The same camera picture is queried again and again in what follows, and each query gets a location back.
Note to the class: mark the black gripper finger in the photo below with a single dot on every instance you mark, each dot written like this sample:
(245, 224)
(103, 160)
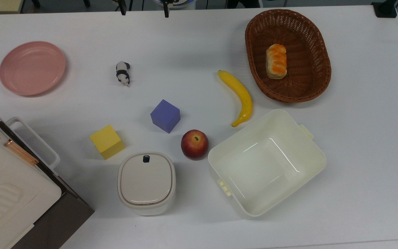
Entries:
(166, 9)

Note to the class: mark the bread loaf with orange glaze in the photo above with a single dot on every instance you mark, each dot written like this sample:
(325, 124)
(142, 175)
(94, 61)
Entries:
(276, 62)

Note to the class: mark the brown wicker basket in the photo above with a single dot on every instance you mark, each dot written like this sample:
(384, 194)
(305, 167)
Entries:
(309, 45)

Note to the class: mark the thin black stand leg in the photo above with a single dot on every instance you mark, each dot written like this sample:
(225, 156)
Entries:
(123, 7)

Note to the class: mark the small panda figurine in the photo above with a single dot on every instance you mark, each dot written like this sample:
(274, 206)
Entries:
(123, 73)

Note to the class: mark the purple foam cube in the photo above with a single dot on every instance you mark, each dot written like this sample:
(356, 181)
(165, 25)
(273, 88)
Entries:
(165, 116)

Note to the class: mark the yellow banana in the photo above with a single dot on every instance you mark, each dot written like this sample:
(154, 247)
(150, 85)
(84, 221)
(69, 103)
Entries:
(242, 94)

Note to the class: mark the red apple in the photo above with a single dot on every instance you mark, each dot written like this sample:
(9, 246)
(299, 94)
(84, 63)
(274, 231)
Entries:
(194, 144)

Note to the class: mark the yellow foam cube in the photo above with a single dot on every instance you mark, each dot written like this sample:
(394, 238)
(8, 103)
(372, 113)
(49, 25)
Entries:
(106, 141)

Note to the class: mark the pink round plate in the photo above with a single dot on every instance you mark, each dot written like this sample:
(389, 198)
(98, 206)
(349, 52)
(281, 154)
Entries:
(31, 68)

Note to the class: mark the small beige lidded bin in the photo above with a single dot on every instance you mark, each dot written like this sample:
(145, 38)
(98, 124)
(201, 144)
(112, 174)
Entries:
(146, 181)

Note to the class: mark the cream plastic tub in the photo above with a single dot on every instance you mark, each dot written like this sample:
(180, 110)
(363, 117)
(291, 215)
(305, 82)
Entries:
(266, 162)

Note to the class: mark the black table clamp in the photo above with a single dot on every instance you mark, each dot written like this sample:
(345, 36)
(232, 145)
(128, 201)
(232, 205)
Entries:
(385, 8)

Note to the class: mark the dark wood drawer cabinet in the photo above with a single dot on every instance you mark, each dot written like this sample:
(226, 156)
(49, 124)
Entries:
(59, 221)

